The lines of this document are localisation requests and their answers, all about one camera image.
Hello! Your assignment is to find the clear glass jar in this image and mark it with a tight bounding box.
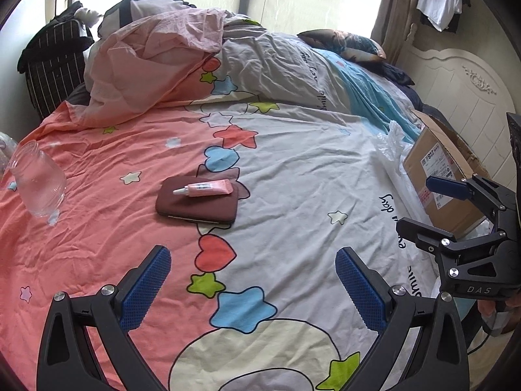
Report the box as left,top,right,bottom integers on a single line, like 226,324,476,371
8,140,66,217

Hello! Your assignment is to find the dark navy blanket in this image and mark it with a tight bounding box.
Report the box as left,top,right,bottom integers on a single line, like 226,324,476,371
381,62,453,131

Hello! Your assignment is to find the cartoon star bed sheet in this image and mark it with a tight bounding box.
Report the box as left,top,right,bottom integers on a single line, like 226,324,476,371
1,33,436,390

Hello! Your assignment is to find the pink crumpled quilt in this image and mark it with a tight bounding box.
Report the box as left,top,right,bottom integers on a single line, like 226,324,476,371
72,8,226,127

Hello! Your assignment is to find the brown wallet case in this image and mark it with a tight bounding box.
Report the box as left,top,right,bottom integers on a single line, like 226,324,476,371
155,176,238,224

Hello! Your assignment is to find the pink cream tube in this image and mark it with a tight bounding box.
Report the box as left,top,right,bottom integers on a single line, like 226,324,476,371
172,179,234,198

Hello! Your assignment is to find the brown cardboard box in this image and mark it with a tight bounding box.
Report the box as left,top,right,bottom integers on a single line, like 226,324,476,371
403,110,489,238

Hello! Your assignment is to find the cream carved headboard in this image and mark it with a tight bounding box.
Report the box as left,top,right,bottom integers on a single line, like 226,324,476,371
397,23,516,189

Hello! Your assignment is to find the patterned pillow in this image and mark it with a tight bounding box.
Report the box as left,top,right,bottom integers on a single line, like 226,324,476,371
298,29,387,62

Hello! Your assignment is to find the white plastic bag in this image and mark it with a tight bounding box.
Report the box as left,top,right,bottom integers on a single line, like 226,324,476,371
371,120,412,180

